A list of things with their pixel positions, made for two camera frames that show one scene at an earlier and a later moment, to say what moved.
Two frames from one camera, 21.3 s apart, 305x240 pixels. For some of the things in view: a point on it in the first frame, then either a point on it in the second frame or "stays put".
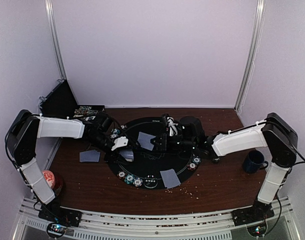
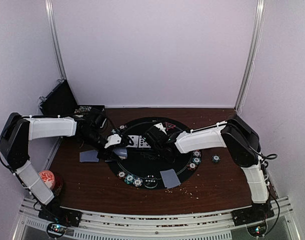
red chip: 121,174 stays put
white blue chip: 137,182 stays put
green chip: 129,178 stays put
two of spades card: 144,140 → 135,139
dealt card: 170,178 stays put
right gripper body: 186,144 → 157,150
